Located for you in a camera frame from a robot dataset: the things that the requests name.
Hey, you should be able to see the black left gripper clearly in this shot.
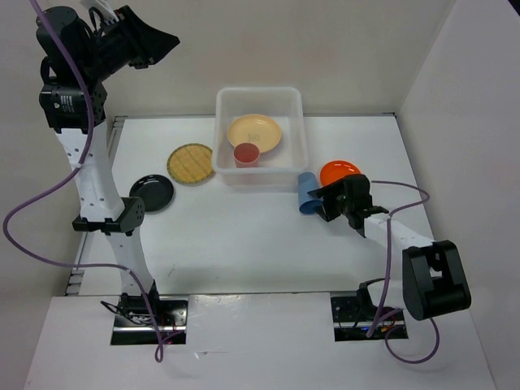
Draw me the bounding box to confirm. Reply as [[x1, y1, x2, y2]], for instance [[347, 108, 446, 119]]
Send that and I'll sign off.
[[81, 4, 181, 82]]

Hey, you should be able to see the blue plastic cup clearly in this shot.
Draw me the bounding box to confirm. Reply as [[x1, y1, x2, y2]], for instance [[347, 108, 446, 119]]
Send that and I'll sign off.
[[297, 171, 322, 215]]

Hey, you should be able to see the beige plastic plate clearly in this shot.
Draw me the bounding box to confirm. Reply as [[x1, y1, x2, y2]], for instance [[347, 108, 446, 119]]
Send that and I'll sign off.
[[227, 114, 282, 154]]

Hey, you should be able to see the pink plastic cup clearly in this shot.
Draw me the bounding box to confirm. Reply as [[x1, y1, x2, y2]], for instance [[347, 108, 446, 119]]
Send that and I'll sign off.
[[233, 143, 260, 168]]

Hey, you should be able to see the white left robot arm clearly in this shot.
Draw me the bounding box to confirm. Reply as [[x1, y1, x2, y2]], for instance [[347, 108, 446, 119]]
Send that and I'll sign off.
[[36, 1, 180, 326]]

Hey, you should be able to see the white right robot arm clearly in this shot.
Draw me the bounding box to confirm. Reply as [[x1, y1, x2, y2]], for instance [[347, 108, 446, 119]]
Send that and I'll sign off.
[[308, 174, 471, 336]]

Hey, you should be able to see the translucent white plastic bin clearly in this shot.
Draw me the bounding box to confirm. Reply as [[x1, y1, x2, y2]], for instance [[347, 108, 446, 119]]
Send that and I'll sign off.
[[212, 87, 310, 187]]

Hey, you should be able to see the orange plastic plate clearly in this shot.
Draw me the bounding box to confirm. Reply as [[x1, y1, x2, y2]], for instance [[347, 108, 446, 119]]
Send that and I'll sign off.
[[319, 160, 361, 187]]

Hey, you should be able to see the round bamboo mat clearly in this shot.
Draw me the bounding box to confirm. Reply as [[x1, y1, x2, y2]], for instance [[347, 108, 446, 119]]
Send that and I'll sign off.
[[166, 143, 215, 185]]

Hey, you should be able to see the black round plate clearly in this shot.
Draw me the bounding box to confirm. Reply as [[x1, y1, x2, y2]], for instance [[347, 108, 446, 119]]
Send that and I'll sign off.
[[129, 174, 176, 213]]

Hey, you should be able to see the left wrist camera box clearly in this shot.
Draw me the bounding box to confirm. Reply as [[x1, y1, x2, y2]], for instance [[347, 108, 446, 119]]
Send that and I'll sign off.
[[80, 0, 118, 20]]

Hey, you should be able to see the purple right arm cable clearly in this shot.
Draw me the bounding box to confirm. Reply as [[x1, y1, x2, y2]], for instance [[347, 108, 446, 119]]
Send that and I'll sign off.
[[365, 180, 442, 364]]

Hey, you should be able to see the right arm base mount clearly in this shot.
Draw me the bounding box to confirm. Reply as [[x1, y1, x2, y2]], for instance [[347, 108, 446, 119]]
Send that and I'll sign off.
[[330, 293, 409, 342]]

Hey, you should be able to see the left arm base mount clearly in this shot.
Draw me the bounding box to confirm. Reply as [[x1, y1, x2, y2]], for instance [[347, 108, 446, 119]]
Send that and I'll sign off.
[[111, 295, 190, 346]]

